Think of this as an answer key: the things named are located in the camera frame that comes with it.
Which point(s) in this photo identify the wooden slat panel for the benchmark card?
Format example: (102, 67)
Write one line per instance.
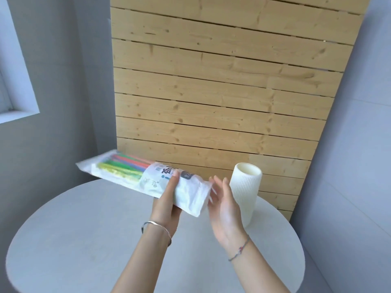
(226, 88)

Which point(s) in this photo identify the person's left hand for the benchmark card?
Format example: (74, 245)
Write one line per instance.
(163, 209)

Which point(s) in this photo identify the silver bangle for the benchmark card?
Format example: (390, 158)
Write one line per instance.
(166, 233)

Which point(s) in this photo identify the person's right forearm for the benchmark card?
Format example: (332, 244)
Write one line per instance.
(259, 268)

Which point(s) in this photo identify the bundle of colourful straws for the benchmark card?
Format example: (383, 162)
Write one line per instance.
(125, 167)

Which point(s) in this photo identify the person's left thumb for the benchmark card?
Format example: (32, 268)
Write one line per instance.
(173, 183)

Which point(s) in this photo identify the white window frame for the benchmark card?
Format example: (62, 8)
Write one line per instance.
(18, 97)

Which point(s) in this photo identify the clear plastic straw packet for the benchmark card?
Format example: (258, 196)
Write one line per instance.
(146, 180)

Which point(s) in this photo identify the person's right fingers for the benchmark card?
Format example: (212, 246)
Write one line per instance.
(220, 192)

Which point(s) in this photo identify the person's left forearm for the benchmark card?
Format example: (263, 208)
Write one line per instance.
(143, 262)

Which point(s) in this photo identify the white ribbed vase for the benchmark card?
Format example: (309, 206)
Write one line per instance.
(246, 189)

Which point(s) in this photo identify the person's right hand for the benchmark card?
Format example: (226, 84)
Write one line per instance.
(226, 215)

